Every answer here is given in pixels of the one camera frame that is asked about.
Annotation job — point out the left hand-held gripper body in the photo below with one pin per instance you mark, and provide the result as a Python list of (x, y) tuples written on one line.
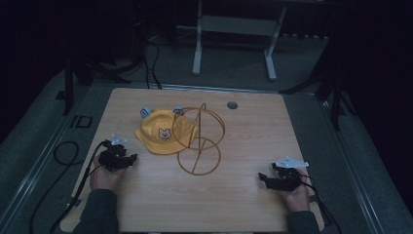
[(112, 157)]

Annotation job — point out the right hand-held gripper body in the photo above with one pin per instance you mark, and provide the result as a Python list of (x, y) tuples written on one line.
[(287, 180)]

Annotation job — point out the yellow bear bucket hat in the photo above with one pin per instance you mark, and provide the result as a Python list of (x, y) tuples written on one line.
[(162, 130)]

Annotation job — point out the person's right hand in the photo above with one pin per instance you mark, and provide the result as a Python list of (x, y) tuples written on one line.
[(298, 199)]

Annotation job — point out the person's left hand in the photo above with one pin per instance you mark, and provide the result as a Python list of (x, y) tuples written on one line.
[(104, 179)]

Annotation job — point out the black tripod stand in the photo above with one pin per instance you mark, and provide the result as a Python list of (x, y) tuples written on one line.
[(332, 87), (78, 70)]

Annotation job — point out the white metal table frame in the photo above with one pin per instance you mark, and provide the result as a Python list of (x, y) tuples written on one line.
[(237, 25)]

